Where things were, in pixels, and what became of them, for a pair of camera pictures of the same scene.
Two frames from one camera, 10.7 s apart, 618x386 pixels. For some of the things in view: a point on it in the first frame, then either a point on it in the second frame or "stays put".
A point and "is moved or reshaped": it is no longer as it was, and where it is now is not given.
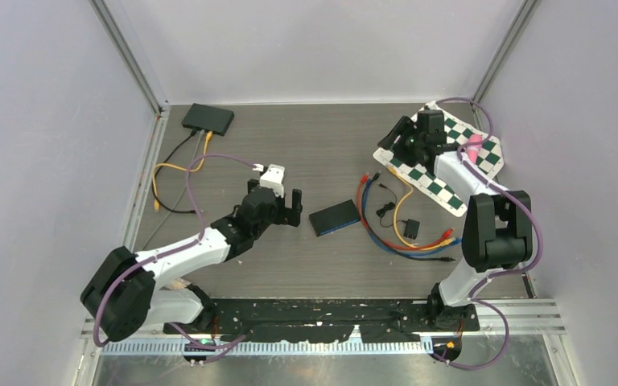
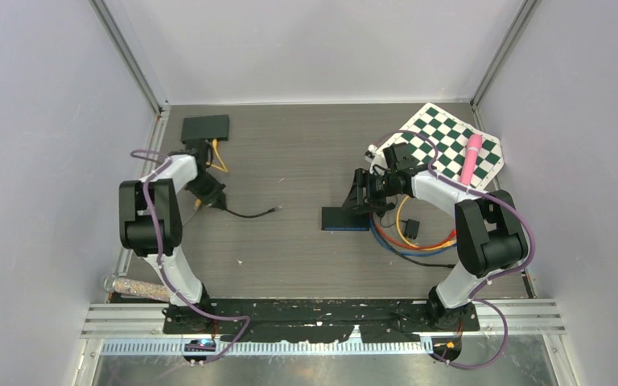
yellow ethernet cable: x=157 y=206 is moved or reshaped
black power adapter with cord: x=411 y=227 stays put
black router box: x=214 y=120 is moved or reshaped
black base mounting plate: x=329 y=320 stays put
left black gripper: x=287 y=215 -> x=215 y=199
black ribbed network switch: x=333 y=218 is moved or reshaped
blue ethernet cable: x=387 y=245 stays put
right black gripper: x=401 y=129 -> x=355 y=198
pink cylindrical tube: x=473 y=151 stays put
